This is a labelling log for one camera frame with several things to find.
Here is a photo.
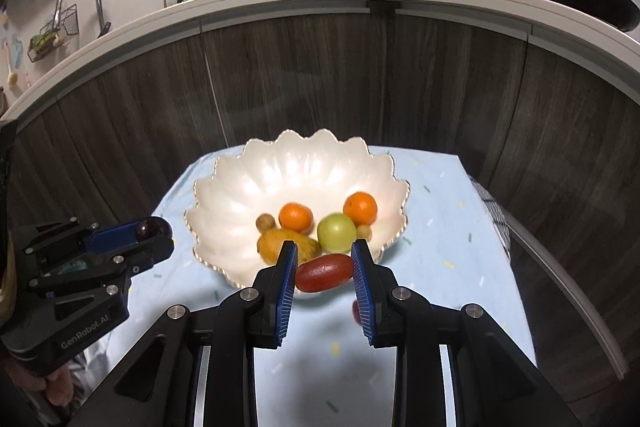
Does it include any wire sink basket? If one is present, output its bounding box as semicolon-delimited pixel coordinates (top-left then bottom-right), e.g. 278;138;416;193
28;4;79;63

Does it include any small orange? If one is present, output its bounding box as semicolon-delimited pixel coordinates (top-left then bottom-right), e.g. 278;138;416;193
278;202;314;234

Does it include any chrome faucet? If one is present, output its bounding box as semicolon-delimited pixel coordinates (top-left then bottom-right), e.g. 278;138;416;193
52;0;113;39

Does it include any yellow mango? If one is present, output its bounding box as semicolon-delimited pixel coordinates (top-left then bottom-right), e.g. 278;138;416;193
257;229;322;265

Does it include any large orange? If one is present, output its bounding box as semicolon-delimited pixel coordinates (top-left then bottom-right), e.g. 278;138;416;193
343;192;378;227

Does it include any dark plum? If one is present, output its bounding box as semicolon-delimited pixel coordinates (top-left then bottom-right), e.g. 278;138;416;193
134;216;172;242

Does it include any checkered cloth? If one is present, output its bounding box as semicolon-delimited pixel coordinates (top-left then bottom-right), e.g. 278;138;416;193
470;178;511;260

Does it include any light blue patterned tablecloth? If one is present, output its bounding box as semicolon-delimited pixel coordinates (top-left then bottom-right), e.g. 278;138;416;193
101;148;534;426

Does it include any white scalloped bowl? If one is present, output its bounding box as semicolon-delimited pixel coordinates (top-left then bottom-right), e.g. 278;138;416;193
184;129;410;288

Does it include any green apple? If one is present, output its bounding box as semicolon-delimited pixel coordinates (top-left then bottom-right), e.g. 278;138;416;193
317;212;357;254

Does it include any small brown fruit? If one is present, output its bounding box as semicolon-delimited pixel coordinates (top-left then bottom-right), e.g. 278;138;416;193
255;213;277;234

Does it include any person's hand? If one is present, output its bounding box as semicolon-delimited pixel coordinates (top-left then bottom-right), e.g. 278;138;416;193
4;359;74;407

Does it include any small yellow kumquat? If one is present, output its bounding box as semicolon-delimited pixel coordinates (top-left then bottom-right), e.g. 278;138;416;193
356;225;372;242

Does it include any red date tomato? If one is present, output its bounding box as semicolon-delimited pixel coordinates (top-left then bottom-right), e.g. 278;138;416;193
352;300;361;325
295;254;354;293

